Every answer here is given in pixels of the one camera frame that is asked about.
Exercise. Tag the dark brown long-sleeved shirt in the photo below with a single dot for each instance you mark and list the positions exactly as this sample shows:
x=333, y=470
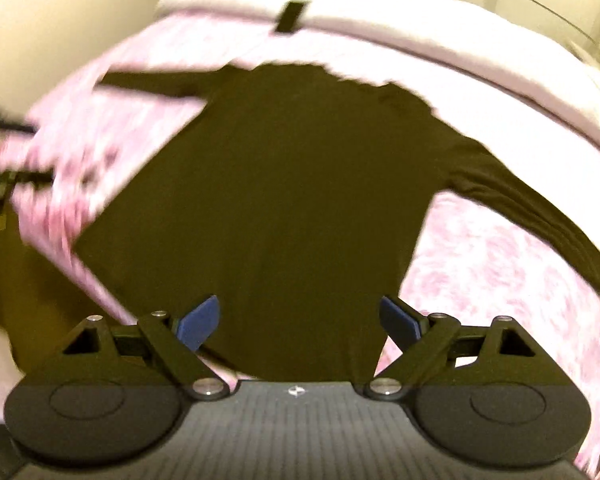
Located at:
x=290, y=210

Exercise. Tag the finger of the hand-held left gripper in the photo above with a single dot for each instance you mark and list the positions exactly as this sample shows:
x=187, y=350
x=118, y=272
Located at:
x=10, y=180
x=10, y=124

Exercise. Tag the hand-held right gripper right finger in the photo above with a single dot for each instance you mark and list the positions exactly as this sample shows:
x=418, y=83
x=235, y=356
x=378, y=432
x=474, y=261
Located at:
x=400, y=325

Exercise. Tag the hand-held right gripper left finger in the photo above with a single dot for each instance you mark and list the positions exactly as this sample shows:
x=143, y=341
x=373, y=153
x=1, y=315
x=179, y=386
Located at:
x=198, y=322

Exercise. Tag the black rectangular object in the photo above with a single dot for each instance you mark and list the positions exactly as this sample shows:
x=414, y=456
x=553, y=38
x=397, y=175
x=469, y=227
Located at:
x=291, y=17

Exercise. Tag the white ribbed quilt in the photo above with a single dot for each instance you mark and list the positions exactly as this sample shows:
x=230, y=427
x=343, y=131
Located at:
x=430, y=35

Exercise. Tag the pink floral blanket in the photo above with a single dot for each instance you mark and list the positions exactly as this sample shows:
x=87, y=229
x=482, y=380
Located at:
x=480, y=285

